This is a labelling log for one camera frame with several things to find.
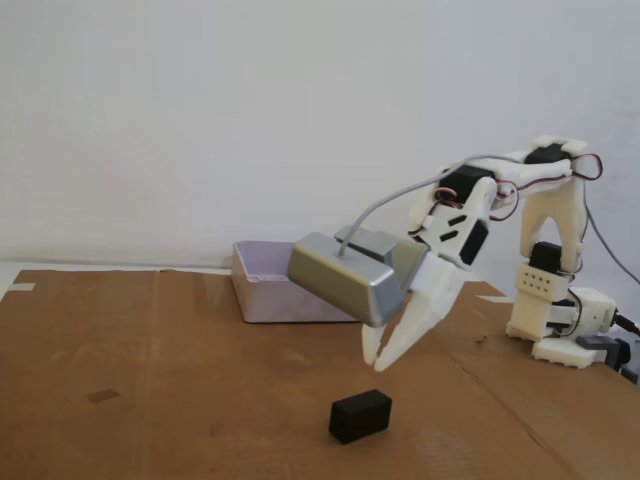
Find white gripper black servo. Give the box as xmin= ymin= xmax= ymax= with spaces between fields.
xmin=360 ymin=201 xmax=492 ymax=373

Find black rectangular block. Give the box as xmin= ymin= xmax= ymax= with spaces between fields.
xmin=328 ymin=388 xmax=394 ymax=445

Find pale grey plastic box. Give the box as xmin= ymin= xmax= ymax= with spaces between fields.
xmin=231 ymin=240 xmax=369 ymax=325

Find silver webcam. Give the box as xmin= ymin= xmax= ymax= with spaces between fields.
xmin=287 ymin=231 xmax=407 ymax=329

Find brown cardboard sheet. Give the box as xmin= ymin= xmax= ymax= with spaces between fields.
xmin=0 ymin=268 xmax=640 ymax=480

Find grey table clamp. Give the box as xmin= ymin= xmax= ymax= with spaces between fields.
xmin=577 ymin=334 xmax=640 ymax=386

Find grey webcam cable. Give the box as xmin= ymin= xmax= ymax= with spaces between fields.
xmin=338 ymin=153 xmax=640 ymax=296

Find black power cable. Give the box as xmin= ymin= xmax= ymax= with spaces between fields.
xmin=612 ymin=312 xmax=640 ymax=337

